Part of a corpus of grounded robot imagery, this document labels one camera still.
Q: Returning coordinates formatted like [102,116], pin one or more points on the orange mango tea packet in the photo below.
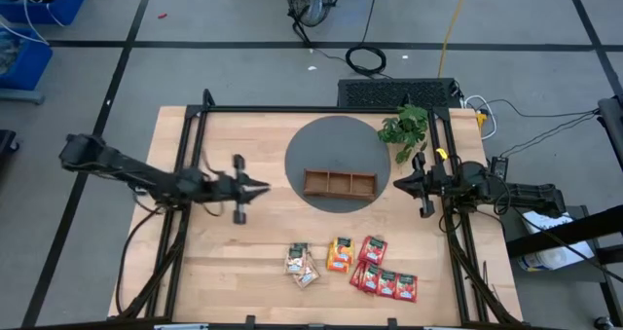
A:
[334,267]
[344,248]

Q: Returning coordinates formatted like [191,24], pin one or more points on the black strawberry tea packet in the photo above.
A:
[370,277]

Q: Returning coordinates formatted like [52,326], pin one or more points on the grey cart base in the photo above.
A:
[19,96]

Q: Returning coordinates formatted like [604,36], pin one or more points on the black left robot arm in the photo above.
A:
[121,167]

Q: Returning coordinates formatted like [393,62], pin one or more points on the grey power strip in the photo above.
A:
[139,190]

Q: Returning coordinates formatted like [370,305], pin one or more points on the green potted artificial plant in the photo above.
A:
[406,125]

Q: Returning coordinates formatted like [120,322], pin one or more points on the black aluminium table frame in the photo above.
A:
[292,109]

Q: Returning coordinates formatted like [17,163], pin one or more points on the wooden three-compartment tray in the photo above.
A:
[340,184]

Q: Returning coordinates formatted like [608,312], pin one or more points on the black floor fan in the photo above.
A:
[311,1]

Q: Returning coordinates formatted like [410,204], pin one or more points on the round grey woven mat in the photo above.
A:
[336,145]

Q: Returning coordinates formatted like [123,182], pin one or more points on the blue storage bin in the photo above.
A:
[24,62]
[58,4]

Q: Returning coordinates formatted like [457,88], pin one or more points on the grey padded chair part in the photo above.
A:
[612,125]

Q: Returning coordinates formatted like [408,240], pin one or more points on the black power adapter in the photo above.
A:
[499,167]

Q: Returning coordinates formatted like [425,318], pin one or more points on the black equipment cart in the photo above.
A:
[564,232]

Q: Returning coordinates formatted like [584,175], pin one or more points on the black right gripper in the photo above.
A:
[438,184]

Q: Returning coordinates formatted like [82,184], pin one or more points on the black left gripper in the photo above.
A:
[226,189]

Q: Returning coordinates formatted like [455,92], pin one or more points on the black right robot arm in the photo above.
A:
[525,194]

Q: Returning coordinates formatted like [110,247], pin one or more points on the black computer case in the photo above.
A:
[394,94]

